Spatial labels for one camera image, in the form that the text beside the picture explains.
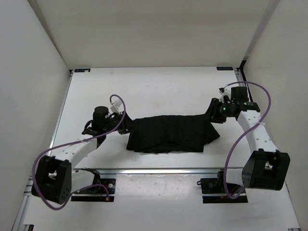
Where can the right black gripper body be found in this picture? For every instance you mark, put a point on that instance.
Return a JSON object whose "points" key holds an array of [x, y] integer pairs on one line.
{"points": [[225, 112]]}

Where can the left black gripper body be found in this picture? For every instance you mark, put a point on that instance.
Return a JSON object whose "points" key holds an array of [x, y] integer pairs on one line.
{"points": [[113, 123]]}

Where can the black pleated skirt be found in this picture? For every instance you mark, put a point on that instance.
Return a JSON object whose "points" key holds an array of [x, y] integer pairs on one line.
{"points": [[172, 133]]}

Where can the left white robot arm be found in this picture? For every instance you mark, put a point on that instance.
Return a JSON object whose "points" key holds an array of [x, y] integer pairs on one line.
{"points": [[56, 178]]}

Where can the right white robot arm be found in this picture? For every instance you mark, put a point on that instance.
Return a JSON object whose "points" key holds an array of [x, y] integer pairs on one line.
{"points": [[266, 168]]}

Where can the right blue corner label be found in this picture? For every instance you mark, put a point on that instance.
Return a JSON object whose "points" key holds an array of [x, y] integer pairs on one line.
{"points": [[224, 68]]}

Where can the blue corner label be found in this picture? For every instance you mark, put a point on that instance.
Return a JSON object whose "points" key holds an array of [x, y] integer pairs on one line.
{"points": [[82, 70], [224, 68]]}

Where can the left blue corner label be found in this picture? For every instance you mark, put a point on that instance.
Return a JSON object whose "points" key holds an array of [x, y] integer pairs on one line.
{"points": [[82, 70]]}

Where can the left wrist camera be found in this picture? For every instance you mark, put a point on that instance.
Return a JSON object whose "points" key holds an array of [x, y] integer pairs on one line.
{"points": [[116, 104]]}

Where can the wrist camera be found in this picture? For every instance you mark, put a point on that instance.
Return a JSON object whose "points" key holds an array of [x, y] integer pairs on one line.
{"points": [[116, 104], [234, 95]]}

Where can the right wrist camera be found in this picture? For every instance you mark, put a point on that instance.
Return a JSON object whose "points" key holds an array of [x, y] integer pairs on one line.
{"points": [[234, 95]]}

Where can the front aluminium rail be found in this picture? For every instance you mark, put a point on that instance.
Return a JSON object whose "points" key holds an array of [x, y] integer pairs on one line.
{"points": [[158, 171]]}

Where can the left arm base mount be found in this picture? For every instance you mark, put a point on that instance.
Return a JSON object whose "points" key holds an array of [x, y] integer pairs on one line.
{"points": [[89, 185]]}

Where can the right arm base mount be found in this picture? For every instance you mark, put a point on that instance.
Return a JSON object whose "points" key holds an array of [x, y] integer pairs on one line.
{"points": [[213, 191]]}

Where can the left aluminium frame rail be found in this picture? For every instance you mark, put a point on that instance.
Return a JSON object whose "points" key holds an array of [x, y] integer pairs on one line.
{"points": [[19, 222]]}

